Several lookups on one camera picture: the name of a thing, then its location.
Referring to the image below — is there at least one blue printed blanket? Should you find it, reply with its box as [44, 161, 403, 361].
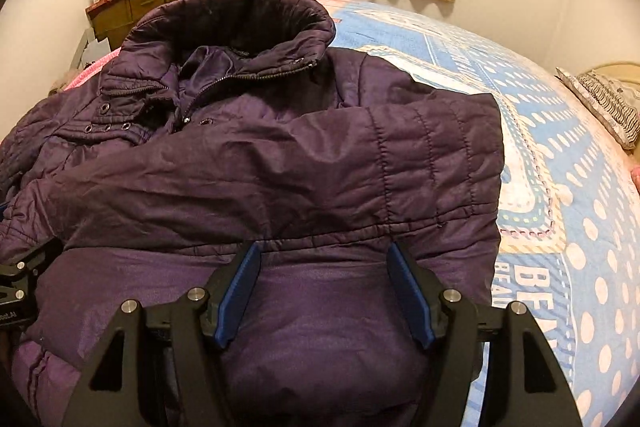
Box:
[310, 0, 640, 427]

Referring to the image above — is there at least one beige headboard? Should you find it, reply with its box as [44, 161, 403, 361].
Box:
[575, 61, 640, 84]

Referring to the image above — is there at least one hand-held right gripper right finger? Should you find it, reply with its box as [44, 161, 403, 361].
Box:
[387, 239, 583, 427]

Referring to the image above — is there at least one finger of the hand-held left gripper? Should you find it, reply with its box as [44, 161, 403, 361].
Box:
[0, 236, 64, 308]

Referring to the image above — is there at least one striped pillow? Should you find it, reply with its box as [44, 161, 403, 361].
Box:
[556, 68, 640, 150]

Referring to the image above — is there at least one grey board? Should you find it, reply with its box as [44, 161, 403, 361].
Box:
[67, 27, 112, 72]

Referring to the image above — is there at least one pink blanket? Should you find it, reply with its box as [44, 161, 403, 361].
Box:
[65, 46, 126, 94]

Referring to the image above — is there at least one purple quilted jacket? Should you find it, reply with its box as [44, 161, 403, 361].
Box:
[0, 0, 503, 427]

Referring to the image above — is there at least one wooden dresser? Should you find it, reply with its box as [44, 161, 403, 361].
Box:
[85, 0, 236, 51]

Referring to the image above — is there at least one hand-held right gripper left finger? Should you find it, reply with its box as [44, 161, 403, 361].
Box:
[62, 241, 263, 427]

